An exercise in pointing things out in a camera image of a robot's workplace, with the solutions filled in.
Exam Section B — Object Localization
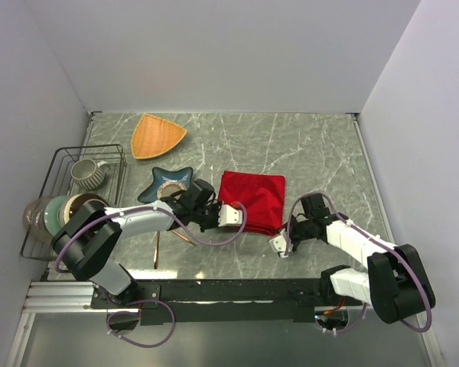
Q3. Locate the red cloth napkin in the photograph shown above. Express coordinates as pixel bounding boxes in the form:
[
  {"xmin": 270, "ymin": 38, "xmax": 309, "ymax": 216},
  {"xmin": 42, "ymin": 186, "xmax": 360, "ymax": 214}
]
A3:
[{"xmin": 218, "ymin": 171, "xmax": 285, "ymax": 235}]

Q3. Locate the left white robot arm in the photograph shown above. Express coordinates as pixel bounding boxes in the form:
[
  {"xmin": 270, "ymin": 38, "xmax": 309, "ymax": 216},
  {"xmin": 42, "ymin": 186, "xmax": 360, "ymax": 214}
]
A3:
[{"xmin": 51, "ymin": 179, "xmax": 222, "ymax": 307}]

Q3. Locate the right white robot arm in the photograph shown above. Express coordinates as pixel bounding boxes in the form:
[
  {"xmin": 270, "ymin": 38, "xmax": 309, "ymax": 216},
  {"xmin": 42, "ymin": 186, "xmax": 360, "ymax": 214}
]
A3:
[{"xmin": 284, "ymin": 191, "xmax": 436, "ymax": 333}]

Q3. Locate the copper fork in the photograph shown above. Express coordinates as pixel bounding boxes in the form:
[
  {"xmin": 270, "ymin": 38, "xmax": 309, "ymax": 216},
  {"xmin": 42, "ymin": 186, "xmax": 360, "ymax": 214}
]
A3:
[{"xmin": 171, "ymin": 230, "xmax": 197, "ymax": 247}]

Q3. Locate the blue star-shaped dish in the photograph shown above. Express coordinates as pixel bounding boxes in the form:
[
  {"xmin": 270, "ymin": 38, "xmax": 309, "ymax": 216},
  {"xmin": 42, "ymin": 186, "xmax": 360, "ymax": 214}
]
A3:
[{"xmin": 137, "ymin": 167, "xmax": 194, "ymax": 203}]

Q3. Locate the copper spoon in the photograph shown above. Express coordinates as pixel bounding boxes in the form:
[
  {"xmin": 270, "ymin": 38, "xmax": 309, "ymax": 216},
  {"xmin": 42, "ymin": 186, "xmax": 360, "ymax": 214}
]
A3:
[{"xmin": 153, "ymin": 232, "xmax": 161, "ymax": 270}]

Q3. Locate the orange woven basket tray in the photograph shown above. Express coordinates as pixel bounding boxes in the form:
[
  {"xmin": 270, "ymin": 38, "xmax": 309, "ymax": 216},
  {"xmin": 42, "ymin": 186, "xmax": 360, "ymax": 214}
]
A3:
[{"xmin": 131, "ymin": 113, "xmax": 187, "ymax": 160}]

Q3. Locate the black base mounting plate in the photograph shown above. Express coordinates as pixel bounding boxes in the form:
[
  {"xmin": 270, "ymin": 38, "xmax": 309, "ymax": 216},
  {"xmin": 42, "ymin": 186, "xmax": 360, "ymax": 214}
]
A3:
[{"xmin": 90, "ymin": 278, "xmax": 360, "ymax": 326}]

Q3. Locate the grey ribbed mug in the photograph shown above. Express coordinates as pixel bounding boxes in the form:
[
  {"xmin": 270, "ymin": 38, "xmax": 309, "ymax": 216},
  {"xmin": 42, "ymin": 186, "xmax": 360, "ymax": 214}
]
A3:
[{"xmin": 71, "ymin": 158, "xmax": 110, "ymax": 190}]

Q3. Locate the brown cream ceramic bowl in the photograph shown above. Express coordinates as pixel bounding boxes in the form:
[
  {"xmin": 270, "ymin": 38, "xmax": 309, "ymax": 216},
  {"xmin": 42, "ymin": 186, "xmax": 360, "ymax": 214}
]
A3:
[{"xmin": 58, "ymin": 193, "xmax": 109, "ymax": 226}]

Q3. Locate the green ceramic bowl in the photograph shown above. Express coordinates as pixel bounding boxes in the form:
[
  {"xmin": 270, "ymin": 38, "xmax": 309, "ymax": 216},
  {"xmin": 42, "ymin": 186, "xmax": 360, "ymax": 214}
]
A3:
[{"xmin": 44, "ymin": 196, "xmax": 70, "ymax": 237}]

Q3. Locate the clear glass bowl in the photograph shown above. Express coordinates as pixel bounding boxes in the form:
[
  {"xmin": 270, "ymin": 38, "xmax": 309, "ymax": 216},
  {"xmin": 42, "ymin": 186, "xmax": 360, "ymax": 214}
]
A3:
[{"xmin": 22, "ymin": 196, "xmax": 53, "ymax": 244}]

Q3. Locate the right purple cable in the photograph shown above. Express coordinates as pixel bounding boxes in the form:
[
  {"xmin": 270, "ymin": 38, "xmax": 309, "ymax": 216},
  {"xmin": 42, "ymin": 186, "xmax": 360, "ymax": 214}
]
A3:
[{"xmin": 283, "ymin": 193, "xmax": 434, "ymax": 334}]

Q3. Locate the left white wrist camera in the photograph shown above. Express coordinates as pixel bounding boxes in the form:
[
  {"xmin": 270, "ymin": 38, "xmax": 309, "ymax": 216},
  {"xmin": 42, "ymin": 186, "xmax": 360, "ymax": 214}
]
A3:
[{"xmin": 218, "ymin": 204, "xmax": 243, "ymax": 227}]

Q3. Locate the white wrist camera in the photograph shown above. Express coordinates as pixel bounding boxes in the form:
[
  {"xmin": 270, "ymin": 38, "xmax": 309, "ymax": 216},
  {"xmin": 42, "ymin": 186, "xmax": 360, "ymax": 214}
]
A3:
[
  {"xmin": 218, "ymin": 204, "xmax": 243, "ymax": 227},
  {"xmin": 268, "ymin": 234, "xmax": 288, "ymax": 258}
]

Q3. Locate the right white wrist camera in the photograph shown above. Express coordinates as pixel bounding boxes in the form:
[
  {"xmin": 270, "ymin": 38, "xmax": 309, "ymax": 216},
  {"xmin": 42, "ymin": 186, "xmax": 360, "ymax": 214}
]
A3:
[{"xmin": 268, "ymin": 234, "xmax": 288, "ymax": 258}]

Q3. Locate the black wire dish rack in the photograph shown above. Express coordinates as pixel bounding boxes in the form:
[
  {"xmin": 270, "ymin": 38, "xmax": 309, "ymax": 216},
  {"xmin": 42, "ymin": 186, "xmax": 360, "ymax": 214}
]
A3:
[{"xmin": 19, "ymin": 143, "xmax": 128, "ymax": 261}]

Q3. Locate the aluminium frame rail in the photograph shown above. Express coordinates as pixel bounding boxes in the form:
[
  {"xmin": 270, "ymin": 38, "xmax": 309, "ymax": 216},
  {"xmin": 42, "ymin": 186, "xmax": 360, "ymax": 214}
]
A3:
[{"xmin": 22, "ymin": 281, "xmax": 100, "ymax": 313}]

